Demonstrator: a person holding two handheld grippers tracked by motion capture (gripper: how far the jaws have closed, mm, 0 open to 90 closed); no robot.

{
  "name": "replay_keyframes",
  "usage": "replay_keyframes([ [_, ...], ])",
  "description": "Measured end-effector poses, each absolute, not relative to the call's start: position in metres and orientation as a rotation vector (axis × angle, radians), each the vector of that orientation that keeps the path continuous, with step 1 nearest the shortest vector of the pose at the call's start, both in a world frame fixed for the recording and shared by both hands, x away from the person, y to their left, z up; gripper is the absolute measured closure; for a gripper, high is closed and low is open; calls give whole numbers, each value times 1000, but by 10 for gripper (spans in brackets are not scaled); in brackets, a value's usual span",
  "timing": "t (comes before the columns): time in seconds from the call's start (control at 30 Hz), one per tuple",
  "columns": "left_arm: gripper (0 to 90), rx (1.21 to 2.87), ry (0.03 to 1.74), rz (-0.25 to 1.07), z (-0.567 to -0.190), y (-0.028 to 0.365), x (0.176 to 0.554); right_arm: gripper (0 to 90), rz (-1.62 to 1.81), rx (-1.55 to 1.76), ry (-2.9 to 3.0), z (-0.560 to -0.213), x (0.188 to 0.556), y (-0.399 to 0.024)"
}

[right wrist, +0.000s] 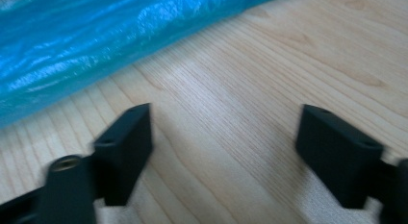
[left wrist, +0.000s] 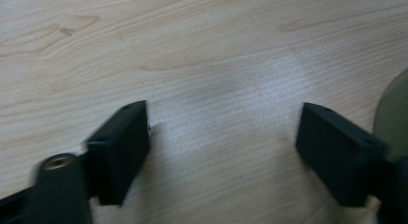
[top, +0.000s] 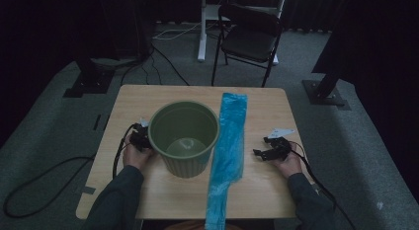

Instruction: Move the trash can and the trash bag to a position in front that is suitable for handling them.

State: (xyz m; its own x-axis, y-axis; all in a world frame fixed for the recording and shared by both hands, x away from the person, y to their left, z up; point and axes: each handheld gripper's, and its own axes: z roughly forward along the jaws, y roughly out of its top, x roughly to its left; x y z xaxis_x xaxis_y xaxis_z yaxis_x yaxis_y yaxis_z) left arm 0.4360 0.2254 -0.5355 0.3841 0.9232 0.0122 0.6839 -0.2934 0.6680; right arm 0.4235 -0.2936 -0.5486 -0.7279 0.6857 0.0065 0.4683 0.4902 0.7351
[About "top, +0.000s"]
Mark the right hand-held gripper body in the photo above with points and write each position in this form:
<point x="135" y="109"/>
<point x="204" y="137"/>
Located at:
<point x="280" y="149"/>

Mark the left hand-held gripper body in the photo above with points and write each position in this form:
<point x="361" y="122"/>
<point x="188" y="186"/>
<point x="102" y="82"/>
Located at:
<point x="140" y="139"/>

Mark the blue plastic trash bag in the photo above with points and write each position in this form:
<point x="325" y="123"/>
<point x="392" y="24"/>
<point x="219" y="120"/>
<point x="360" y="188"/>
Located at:
<point x="230" y="141"/>

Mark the green ribbed trash bin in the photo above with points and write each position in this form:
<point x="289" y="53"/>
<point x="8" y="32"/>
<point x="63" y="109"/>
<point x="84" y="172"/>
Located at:
<point x="184" y="138"/>

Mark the person's left hand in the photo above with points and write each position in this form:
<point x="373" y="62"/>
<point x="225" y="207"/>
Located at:
<point x="135" y="157"/>

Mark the person's right hand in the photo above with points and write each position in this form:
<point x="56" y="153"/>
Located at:
<point x="290" y="166"/>

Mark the black floor strip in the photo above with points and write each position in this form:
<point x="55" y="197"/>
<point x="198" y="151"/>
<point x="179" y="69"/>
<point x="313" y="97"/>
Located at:
<point x="97" y="122"/>

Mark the grey tape piece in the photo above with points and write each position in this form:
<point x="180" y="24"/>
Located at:
<point x="88" y="190"/>

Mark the black stand with square base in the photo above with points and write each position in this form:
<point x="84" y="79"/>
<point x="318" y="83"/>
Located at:
<point x="89" y="82"/>

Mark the black folding chair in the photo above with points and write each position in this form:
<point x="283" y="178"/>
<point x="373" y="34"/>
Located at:
<point x="248" y="42"/>

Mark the black stand with slanted post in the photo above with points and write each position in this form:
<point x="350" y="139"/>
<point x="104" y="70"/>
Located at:
<point x="324" y="93"/>

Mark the white desk frame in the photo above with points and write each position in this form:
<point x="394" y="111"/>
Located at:
<point x="202" y="42"/>

